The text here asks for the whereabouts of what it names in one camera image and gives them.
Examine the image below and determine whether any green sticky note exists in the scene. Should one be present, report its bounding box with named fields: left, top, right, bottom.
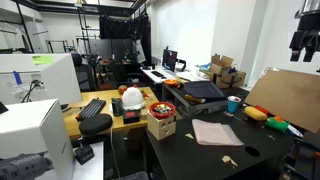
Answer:
left=31, top=54, right=54, bottom=66

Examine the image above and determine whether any black can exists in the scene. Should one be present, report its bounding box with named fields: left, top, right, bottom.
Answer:
left=110, top=97, right=125, bottom=117

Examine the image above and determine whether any orange bowl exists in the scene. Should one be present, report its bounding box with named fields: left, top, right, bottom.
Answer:
left=163, top=78, right=180, bottom=88

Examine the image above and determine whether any black computer monitor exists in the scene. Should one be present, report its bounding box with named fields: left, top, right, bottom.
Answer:
left=161, top=48, right=179, bottom=73

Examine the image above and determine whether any white desk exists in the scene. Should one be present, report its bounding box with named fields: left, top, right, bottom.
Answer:
left=140, top=65, right=201, bottom=85

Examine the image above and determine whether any black office chair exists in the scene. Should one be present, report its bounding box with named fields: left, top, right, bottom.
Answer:
left=107, top=59, right=148, bottom=89
left=70, top=52, right=97, bottom=93

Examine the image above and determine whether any open cardboard box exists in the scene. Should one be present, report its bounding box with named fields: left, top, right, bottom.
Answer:
left=209, top=53, right=235, bottom=77

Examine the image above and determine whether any wooden desk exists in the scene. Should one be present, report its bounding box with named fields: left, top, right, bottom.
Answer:
left=62, top=86, right=160, bottom=140

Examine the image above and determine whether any black orange bar clamp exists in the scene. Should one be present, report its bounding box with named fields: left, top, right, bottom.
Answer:
left=281, top=138, right=320, bottom=180

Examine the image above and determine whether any wooden box with face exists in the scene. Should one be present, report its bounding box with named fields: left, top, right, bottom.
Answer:
left=146, top=109, right=177, bottom=141

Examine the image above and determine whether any wooden brush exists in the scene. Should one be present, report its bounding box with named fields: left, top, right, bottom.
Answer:
left=183, top=93, right=207, bottom=105

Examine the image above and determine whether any grey metal cart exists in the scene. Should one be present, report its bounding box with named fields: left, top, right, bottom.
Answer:
left=161, top=82, right=250, bottom=118

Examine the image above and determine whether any orange ball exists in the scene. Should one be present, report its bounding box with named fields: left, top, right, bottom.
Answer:
left=117, top=84, right=129, bottom=96

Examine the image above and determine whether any black monitor cable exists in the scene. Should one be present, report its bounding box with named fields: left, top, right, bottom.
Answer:
left=21, top=79, right=45, bottom=104

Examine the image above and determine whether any large tan scrap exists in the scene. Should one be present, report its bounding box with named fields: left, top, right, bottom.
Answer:
left=221, top=154, right=240, bottom=168

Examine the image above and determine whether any blue tape strip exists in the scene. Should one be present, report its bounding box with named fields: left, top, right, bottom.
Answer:
left=12, top=70, right=24, bottom=86

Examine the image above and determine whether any black joystick stand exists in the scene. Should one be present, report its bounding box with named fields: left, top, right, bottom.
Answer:
left=73, top=135, right=96, bottom=166

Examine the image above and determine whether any large cardboard board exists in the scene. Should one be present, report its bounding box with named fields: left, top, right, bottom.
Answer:
left=243, top=67, right=320, bottom=134

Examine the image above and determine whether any small black keyboard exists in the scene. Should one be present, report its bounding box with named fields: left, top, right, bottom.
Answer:
left=150, top=70, right=167, bottom=80

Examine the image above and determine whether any blue cup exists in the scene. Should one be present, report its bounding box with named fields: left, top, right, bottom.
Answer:
left=227, top=95, right=242, bottom=115

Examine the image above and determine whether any white marker tube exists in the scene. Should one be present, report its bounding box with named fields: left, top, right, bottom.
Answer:
left=286, top=124, right=305, bottom=139

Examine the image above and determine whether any red bowl of items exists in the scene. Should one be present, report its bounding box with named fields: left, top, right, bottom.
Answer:
left=148, top=101, right=177, bottom=120

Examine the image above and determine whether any printed cardboard box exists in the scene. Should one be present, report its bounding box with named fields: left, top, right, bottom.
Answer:
left=215, top=69, right=247, bottom=90

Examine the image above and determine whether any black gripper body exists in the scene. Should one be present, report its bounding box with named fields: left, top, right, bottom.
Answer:
left=293, top=13, right=320, bottom=46

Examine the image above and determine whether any black curtain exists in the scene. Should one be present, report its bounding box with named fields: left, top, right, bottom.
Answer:
left=98, top=13, right=152, bottom=65

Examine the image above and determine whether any white computer box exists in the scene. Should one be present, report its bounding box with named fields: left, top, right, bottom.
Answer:
left=0, top=98, right=76, bottom=180

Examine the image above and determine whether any yellow plush toy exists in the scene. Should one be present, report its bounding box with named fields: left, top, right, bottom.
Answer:
left=243, top=105, right=269, bottom=122

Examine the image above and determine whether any red block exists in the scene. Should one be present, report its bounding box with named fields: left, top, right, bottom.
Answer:
left=254, top=104, right=271, bottom=117

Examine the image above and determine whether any white-backed monitor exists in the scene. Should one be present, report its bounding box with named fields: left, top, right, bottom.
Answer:
left=0, top=53, right=83, bottom=106

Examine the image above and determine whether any black box with red label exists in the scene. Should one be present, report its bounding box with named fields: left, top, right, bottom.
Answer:
left=122, top=109, right=141, bottom=125

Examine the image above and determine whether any clear bubble wrap sheet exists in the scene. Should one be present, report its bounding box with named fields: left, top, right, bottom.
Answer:
left=191, top=118, right=245, bottom=147

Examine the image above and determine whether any black cushion pad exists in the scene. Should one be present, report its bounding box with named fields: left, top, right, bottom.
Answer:
left=78, top=113, right=114, bottom=136

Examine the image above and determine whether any small wooden box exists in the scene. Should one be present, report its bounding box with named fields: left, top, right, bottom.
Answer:
left=139, top=107, right=150, bottom=121

